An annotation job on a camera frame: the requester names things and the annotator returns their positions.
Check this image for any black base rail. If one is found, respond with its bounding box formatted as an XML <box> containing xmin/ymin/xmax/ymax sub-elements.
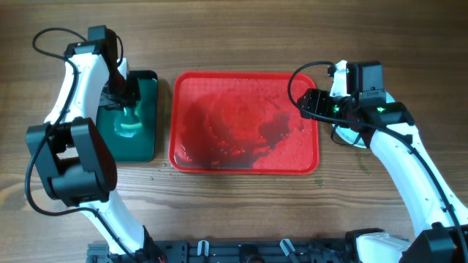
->
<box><xmin>86</xmin><ymin>237</ymin><xmax>366</xmax><ymax>263</ymax></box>

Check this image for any dark green tray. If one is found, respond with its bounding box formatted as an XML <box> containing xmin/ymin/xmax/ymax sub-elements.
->
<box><xmin>96</xmin><ymin>70</ymin><xmax>158</xmax><ymax>163</ymax></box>

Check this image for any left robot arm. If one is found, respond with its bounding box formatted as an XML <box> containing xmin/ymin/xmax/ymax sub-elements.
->
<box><xmin>26</xmin><ymin>26</ymin><xmax>167</xmax><ymax>262</ymax></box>

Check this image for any light blue plate top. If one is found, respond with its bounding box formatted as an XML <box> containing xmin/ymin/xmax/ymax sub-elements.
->
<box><xmin>331</xmin><ymin>90</ymin><xmax>395</xmax><ymax>148</ymax></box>

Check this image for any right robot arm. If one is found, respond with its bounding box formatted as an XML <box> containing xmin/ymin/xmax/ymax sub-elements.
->
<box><xmin>289</xmin><ymin>61</ymin><xmax>467</xmax><ymax>262</ymax></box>

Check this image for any red plastic tray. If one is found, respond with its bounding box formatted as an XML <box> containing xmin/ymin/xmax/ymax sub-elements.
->
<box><xmin>168</xmin><ymin>71</ymin><xmax>320</xmax><ymax>175</ymax></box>

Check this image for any green sponge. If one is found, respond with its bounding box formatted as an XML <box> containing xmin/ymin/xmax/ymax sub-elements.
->
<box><xmin>113</xmin><ymin>107</ymin><xmax>143</xmax><ymax>138</ymax></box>

